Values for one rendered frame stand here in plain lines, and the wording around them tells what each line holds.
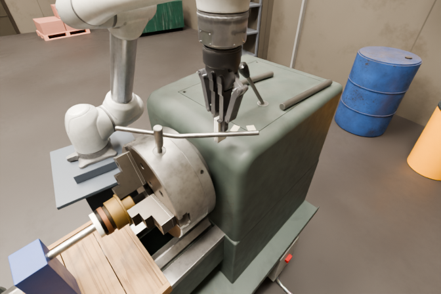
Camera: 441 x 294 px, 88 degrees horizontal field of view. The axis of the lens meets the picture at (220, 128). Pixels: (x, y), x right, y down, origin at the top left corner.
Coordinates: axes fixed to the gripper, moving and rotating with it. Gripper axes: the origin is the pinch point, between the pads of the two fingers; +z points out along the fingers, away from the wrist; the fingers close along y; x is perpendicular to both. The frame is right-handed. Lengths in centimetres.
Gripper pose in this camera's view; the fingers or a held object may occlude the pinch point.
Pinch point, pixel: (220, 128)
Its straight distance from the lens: 55.5
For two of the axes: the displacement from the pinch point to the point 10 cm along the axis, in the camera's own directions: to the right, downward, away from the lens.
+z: -0.2, 7.9, 6.1
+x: 7.2, -4.2, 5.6
